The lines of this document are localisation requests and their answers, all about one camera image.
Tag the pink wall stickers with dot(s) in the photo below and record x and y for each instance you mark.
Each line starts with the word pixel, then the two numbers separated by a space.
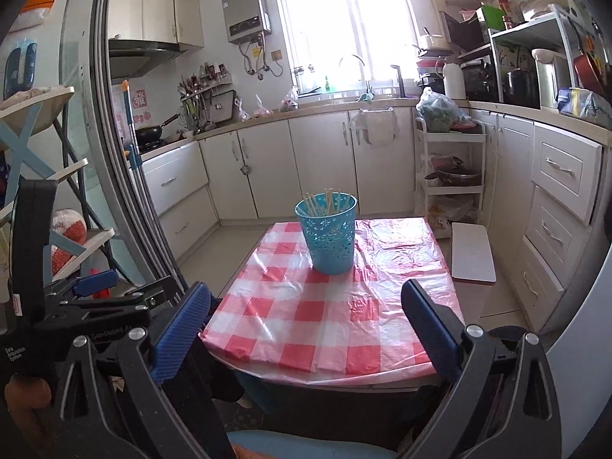
pixel 140 103

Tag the blue seat cushion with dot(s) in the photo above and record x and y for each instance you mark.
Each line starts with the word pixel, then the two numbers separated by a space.
pixel 315 445

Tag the black wok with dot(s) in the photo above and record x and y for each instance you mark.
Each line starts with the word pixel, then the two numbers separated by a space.
pixel 149 134

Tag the wall socket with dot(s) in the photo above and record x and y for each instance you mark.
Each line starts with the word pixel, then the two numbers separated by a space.
pixel 277 55

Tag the red hanging pan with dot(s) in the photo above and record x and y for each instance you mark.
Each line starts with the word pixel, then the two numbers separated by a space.
pixel 589 71

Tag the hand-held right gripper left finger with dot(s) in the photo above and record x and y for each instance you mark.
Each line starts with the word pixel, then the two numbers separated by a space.
pixel 181 330

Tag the curved chrome faucet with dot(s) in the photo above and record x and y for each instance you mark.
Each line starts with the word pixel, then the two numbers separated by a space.
pixel 364 71

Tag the wall utensil rack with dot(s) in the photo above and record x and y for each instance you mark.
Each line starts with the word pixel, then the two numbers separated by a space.
pixel 210 100

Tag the grey sliding door frame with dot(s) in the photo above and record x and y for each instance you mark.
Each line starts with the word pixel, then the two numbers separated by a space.
pixel 126 177

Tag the green bottle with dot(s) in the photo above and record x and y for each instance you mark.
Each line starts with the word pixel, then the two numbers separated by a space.
pixel 327 85

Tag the pink filled plastic bag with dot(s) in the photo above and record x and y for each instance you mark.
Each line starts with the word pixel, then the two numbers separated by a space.
pixel 289 103

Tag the white hanging plastic bag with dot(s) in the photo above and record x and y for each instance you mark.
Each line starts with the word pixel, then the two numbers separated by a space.
pixel 375 128

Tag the cream cabinet with doors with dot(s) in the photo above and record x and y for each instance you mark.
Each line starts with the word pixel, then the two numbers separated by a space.
pixel 315 162

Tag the green box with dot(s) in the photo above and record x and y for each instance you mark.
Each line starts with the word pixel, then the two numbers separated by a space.
pixel 493 19

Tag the white counter shelf rack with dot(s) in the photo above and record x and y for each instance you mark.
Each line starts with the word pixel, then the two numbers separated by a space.
pixel 530 28

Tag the black flat appliance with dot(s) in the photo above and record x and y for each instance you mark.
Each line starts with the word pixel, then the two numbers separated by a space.
pixel 460 33

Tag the cream cabinet with wide drawers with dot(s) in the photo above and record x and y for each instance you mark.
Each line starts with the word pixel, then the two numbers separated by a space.
pixel 174 181

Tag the red white checkered tablecloth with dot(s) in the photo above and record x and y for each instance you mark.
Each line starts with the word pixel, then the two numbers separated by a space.
pixel 373 306

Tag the kitchen window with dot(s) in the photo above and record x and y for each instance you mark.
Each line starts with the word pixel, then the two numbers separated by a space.
pixel 349 24

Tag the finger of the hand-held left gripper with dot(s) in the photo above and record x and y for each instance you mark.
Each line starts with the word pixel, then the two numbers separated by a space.
pixel 95 283
pixel 155 294

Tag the dark lidded pan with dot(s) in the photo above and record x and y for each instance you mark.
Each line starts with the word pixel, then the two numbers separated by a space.
pixel 454 175

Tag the small clear plastic bag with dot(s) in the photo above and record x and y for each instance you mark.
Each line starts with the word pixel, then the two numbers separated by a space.
pixel 263 110
pixel 242 114

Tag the black countertop oven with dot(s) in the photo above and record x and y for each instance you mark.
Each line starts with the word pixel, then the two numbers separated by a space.
pixel 479 81

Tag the white trolley rack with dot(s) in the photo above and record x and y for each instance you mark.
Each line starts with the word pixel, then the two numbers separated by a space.
pixel 475 150

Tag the white thermos jug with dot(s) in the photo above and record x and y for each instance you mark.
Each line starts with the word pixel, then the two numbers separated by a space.
pixel 454 81

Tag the person's left hand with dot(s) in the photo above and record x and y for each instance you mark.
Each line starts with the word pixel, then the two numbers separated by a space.
pixel 28 397

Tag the cream wall cabinets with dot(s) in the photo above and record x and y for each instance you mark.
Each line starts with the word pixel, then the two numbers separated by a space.
pixel 158 14

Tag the white pot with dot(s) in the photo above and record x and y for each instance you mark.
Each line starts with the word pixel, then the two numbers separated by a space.
pixel 434 40

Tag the black range hood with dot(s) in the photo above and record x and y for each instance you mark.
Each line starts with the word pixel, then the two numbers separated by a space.
pixel 143 55

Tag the blue perforated plastic basket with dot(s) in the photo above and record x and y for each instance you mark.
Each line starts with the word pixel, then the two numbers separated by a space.
pixel 332 244

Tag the red white stuffed bag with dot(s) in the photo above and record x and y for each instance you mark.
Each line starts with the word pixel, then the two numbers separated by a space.
pixel 69 229

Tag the white electric water boiler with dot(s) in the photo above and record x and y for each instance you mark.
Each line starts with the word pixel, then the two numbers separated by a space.
pixel 550 79

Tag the bunch of wooden chopsticks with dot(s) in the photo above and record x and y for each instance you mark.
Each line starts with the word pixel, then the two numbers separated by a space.
pixel 329 203

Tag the grey wall water heater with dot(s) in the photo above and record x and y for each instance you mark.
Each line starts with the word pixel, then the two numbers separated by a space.
pixel 244 9

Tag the white low stool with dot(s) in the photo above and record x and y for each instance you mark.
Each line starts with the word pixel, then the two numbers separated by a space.
pixel 473 253

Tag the stack of red bowls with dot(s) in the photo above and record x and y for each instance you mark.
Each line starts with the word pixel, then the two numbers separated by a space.
pixel 430 66

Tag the blue packet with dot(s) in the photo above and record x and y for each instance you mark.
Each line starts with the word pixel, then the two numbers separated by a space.
pixel 581 105

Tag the blue plastic holder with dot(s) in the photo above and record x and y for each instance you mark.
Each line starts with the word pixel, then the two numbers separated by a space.
pixel 21 69

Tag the black angular faucet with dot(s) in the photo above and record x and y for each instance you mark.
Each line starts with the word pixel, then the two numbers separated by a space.
pixel 400 81

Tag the wooden shelf with blue frame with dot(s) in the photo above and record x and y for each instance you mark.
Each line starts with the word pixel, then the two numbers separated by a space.
pixel 48 169

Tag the plastic bag of greens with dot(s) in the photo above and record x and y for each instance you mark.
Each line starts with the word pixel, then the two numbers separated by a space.
pixel 440 111

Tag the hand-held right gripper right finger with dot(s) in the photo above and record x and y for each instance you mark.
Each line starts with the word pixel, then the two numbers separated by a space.
pixel 430 330

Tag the black cooking pot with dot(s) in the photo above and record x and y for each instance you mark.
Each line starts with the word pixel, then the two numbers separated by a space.
pixel 520 88

